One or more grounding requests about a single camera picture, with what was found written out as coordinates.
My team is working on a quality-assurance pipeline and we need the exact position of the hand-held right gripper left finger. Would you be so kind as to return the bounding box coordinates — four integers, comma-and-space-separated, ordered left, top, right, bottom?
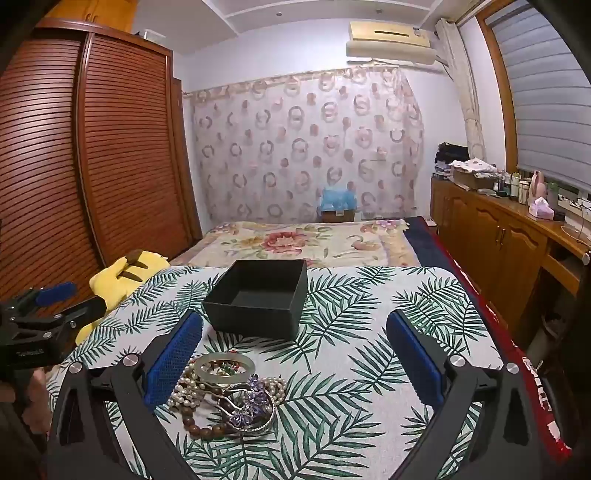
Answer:
46, 310, 218, 480

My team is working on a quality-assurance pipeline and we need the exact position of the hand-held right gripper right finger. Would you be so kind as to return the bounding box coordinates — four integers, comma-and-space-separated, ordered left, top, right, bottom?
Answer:
387, 310, 561, 480

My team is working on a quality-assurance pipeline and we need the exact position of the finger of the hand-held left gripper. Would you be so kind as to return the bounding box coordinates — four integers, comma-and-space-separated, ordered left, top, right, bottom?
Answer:
9, 281, 78, 320
28, 295, 108, 346

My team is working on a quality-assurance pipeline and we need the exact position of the pale jade bangle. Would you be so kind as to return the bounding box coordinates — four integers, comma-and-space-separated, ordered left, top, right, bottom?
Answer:
193, 353, 256, 386

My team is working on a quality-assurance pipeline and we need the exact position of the pearl necklace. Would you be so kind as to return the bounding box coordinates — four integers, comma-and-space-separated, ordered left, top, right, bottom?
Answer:
167, 355, 287, 412

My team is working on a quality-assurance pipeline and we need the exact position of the red cord charm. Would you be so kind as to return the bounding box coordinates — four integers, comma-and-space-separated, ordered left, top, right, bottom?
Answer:
207, 361, 251, 378

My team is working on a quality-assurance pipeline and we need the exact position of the brown wooden bead bracelet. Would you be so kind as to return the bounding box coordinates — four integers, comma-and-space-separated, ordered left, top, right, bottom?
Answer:
181, 401, 232, 442

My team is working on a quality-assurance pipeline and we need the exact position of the purple crystal hair clip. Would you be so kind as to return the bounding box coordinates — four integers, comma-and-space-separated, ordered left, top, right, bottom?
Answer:
222, 374, 278, 428

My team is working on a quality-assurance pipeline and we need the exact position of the silver bracelet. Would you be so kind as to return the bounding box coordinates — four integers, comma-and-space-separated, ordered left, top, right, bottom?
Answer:
226, 392, 279, 435

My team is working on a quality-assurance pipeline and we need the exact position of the black square box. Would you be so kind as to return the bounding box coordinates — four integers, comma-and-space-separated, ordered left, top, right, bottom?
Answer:
202, 258, 309, 339

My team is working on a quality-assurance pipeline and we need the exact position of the person's left hand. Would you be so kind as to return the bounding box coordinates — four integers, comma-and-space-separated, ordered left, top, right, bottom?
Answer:
25, 369, 54, 431

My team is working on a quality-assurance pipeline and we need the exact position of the yellow plush toy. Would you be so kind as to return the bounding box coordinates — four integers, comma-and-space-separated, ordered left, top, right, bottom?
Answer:
75, 249, 169, 344

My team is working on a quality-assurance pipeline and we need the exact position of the leaf print tablecloth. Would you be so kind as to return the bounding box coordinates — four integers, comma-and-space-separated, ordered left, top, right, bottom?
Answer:
46, 265, 504, 480

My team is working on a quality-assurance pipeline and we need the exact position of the wooden louvered wardrobe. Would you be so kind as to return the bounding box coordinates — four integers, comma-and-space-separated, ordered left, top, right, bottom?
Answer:
0, 21, 202, 324

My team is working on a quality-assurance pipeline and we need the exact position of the wooden sideboard cabinet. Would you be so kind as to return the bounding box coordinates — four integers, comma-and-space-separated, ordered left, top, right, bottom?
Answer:
429, 178, 591, 297

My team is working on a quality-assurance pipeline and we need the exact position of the floral blanket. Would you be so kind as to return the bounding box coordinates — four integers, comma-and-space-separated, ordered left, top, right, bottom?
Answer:
173, 219, 421, 269

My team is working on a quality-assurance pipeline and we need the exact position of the blue plastic bag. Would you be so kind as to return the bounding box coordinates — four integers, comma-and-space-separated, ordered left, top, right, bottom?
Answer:
320, 187, 359, 213

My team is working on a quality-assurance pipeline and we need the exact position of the open cardboard box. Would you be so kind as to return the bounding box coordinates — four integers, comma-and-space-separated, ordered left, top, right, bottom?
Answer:
452, 170, 498, 191

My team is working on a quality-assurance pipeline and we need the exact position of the row of cosmetic bottles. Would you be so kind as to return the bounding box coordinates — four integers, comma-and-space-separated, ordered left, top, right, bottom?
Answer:
501, 171, 532, 204

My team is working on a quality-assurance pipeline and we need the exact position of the floral cloth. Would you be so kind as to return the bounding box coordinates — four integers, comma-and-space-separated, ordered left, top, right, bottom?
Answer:
449, 157, 500, 176

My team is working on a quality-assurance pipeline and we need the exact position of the stack of folded clothes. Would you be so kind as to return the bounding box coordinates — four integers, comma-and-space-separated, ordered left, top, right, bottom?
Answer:
435, 143, 469, 178

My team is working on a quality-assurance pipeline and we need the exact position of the tied lace curtain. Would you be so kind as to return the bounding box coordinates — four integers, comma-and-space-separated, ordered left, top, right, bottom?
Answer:
436, 18, 486, 162

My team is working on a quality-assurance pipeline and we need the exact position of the wooden overhead cabinet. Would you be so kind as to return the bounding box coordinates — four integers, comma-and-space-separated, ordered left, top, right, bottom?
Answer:
44, 0, 139, 34

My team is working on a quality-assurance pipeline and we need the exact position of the grey window blind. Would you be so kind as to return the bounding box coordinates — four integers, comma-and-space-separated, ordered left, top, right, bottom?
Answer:
489, 0, 591, 191

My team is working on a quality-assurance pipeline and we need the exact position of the ring print curtain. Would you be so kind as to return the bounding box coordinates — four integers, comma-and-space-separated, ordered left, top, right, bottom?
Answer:
182, 65, 426, 223

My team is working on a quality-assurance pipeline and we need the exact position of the wall air conditioner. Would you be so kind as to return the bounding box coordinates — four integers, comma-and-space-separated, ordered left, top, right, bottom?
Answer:
346, 19, 437, 65

